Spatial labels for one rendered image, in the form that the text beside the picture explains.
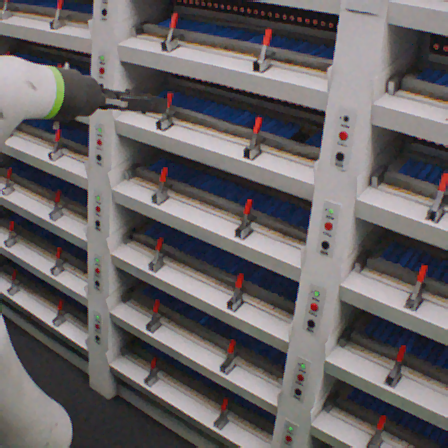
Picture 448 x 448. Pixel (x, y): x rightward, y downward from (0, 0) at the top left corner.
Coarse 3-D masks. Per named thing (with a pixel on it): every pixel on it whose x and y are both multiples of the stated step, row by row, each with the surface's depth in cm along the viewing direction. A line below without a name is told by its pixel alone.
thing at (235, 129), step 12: (168, 108) 159; (180, 108) 158; (180, 120) 156; (192, 120) 155; (204, 120) 153; (216, 120) 151; (216, 132) 150; (228, 132) 150; (240, 132) 147; (252, 132) 145; (264, 132) 145; (264, 144) 144; (276, 144) 142; (288, 144) 140; (300, 144) 139; (312, 156) 137
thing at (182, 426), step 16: (16, 320) 233; (32, 320) 228; (48, 336) 221; (64, 352) 217; (80, 352) 214; (80, 368) 213; (128, 384) 201; (128, 400) 200; (144, 400) 195; (160, 416) 192; (176, 416) 189; (176, 432) 189; (192, 432) 184
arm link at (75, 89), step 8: (64, 72) 106; (72, 72) 107; (64, 80) 105; (72, 80) 106; (80, 80) 108; (64, 88) 104; (72, 88) 106; (80, 88) 107; (64, 96) 105; (72, 96) 106; (80, 96) 107; (64, 104) 105; (72, 104) 107; (80, 104) 108; (64, 112) 107; (72, 112) 108; (80, 112) 109; (56, 120) 109; (64, 120) 110; (56, 128) 111
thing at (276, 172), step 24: (240, 96) 157; (120, 120) 162; (144, 120) 160; (312, 120) 147; (168, 144) 154; (192, 144) 149; (216, 144) 147; (240, 144) 146; (240, 168) 142; (264, 168) 138; (288, 168) 136; (312, 168) 135; (288, 192) 137; (312, 192) 132
